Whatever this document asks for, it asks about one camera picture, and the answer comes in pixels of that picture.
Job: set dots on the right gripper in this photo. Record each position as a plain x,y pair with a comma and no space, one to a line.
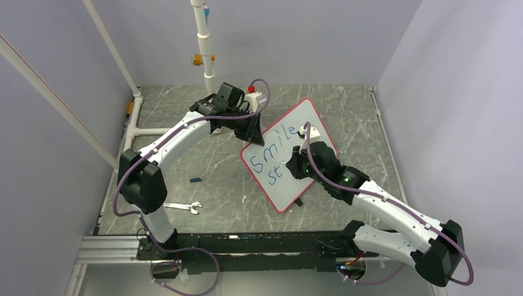
293,164

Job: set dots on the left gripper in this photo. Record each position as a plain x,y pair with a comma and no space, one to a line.
253,132

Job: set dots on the pink framed whiteboard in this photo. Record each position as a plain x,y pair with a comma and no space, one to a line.
267,163

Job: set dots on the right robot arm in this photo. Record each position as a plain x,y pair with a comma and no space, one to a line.
433,248

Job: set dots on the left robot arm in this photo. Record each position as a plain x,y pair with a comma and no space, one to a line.
140,175

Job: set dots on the black lower whiteboard clip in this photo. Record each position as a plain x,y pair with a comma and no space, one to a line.
298,202

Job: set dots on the orange pipe fitting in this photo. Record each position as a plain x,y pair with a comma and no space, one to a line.
197,60

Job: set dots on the silver open-end wrench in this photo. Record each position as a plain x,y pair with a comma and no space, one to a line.
192,207

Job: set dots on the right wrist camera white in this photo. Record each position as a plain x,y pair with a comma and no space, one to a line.
309,134

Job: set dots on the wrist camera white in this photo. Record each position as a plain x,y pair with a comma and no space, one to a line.
254,99
309,134

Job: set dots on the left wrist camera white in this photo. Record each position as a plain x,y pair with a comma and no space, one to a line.
254,99

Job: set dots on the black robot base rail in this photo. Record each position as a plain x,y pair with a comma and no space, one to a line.
321,251

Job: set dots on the white pvc pipe frame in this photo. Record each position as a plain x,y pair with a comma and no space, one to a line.
131,131

